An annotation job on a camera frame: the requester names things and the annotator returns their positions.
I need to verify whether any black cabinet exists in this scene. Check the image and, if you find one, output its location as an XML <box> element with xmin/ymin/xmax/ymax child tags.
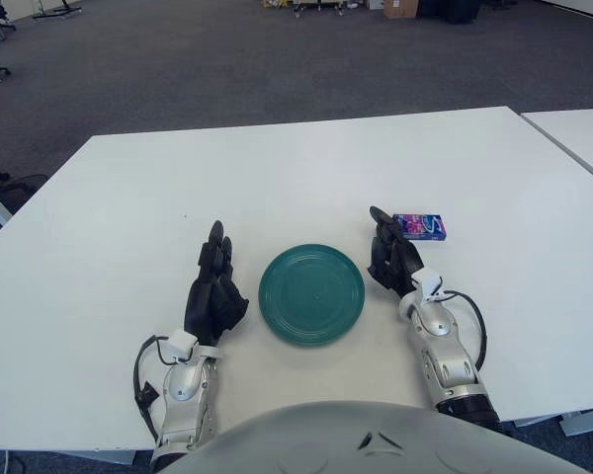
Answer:
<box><xmin>417</xmin><ymin>0</ymin><xmax>480</xmax><ymax>24</ymax></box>

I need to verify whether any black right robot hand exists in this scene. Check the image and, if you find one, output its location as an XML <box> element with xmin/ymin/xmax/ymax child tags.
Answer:
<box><xmin>367</xmin><ymin>205</ymin><xmax>426</xmax><ymax>299</ymax></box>

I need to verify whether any black floor stand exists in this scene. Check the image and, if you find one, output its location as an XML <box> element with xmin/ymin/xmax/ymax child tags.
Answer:
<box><xmin>32</xmin><ymin>0</ymin><xmax>83</xmax><ymax>21</ymax></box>

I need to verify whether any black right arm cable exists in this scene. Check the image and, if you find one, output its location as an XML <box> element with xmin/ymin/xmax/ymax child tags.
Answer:
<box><xmin>437</xmin><ymin>289</ymin><xmax>489</xmax><ymax>371</ymax></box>

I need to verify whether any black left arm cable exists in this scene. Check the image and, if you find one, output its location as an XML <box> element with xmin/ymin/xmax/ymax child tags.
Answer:
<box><xmin>132</xmin><ymin>334</ymin><xmax>179</xmax><ymax>440</ymax></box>

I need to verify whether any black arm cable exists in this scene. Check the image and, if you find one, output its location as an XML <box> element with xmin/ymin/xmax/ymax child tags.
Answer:
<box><xmin>437</xmin><ymin>289</ymin><xmax>489</xmax><ymax>371</ymax></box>
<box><xmin>132</xmin><ymin>334</ymin><xmax>179</xmax><ymax>440</ymax></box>

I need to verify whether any grey table foot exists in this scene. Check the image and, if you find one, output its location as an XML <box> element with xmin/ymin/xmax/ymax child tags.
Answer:
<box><xmin>557</xmin><ymin>409</ymin><xmax>593</xmax><ymax>435</ymax></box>

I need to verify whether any black office chair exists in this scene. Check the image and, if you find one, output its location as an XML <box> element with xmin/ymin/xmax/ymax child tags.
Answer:
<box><xmin>0</xmin><ymin>0</ymin><xmax>19</xmax><ymax>31</ymax></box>
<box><xmin>0</xmin><ymin>140</ymin><xmax>48</xmax><ymax>208</ymax></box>

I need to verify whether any grey robot torso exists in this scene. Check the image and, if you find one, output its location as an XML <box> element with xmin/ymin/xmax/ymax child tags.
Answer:
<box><xmin>165</xmin><ymin>400</ymin><xmax>579</xmax><ymax>474</ymax></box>

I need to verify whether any purple blue gum box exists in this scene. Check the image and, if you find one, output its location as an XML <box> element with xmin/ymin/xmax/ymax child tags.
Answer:
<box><xmin>392</xmin><ymin>212</ymin><xmax>449</xmax><ymax>242</ymax></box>

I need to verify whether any brown cardboard box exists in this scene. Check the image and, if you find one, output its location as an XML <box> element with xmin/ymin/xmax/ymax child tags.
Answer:
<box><xmin>382</xmin><ymin>0</ymin><xmax>419</xmax><ymax>20</ymax></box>

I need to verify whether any wheeled cart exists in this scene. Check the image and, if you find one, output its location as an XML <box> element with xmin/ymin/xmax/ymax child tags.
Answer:
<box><xmin>291</xmin><ymin>0</ymin><xmax>367</xmax><ymax>16</ymax></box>

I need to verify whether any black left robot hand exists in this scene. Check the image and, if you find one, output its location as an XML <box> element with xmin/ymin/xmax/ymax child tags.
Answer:
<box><xmin>183</xmin><ymin>220</ymin><xmax>251</xmax><ymax>347</ymax></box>

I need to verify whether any green round plate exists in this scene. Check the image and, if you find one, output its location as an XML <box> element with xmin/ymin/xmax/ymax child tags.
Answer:
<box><xmin>258</xmin><ymin>243</ymin><xmax>367</xmax><ymax>348</ymax></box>

